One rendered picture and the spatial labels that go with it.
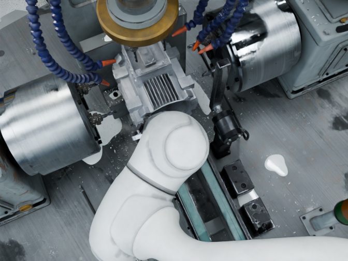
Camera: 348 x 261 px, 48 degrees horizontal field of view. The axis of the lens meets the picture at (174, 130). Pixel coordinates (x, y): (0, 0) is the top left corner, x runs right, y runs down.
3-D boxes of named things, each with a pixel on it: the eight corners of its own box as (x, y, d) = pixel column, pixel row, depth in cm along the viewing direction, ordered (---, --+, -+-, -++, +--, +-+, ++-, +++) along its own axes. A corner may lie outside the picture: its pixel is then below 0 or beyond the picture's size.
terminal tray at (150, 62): (122, 55, 110) (118, 41, 104) (156, 41, 112) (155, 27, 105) (138, 90, 107) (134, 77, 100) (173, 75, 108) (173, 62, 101)
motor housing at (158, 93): (116, 84, 124) (105, 53, 106) (171, 63, 127) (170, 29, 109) (140, 139, 118) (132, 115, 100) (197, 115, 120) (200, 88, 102)
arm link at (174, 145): (159, 98, 74) (122, 157, 74) (174, 103, 58) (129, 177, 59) (205, 127, 76) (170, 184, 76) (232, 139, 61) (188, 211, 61)
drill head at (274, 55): (176, 53, 128) (175, 4, 105) (285, 9, 133) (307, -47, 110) (209, 117, 120) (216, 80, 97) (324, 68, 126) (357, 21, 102)
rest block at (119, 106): (108, 105, 135) (101, 90, 124) (127, 97, 136) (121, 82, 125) (114, 119, 133) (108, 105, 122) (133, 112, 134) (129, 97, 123)
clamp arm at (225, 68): (207, 104, 113) (214, 59, 89) (216, 100, 114) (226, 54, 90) (213, 114, 112) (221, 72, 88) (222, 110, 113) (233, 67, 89)
